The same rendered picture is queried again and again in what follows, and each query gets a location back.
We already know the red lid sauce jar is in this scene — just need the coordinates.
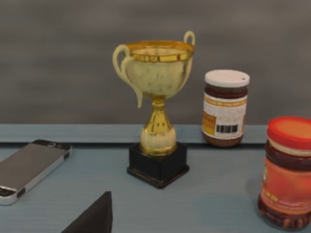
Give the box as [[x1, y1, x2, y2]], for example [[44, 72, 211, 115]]
[[257, 116, 311, 231]]

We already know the white lid brown jar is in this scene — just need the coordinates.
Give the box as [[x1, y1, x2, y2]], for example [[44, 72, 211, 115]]
[[202, 70, 251, 148]]

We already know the gold trophy cup black base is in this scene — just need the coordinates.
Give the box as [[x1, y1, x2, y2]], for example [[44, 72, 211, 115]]
[[112, 31, 196, 189]]

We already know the silver smartphone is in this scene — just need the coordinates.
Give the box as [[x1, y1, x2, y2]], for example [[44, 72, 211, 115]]
[[0, 139, 73, 206]]

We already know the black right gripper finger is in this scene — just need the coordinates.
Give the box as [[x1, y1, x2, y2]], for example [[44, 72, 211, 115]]
[[61, 191, 113, 233]]

